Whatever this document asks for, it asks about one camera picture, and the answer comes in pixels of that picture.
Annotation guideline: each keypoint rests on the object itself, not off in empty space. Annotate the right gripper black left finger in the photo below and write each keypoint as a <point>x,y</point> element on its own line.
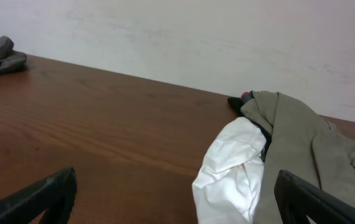
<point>52,197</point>

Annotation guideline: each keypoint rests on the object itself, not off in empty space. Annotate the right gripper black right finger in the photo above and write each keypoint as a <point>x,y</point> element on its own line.
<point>301,202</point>

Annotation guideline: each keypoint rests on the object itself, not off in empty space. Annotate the olive green shorts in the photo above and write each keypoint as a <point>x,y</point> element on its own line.
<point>303,143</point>

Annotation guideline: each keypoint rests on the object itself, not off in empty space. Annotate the white printed t-shirt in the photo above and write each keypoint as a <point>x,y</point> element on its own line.
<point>227,187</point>

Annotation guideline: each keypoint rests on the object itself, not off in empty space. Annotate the black garment with red trim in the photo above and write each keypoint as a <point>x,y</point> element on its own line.
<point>236,103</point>

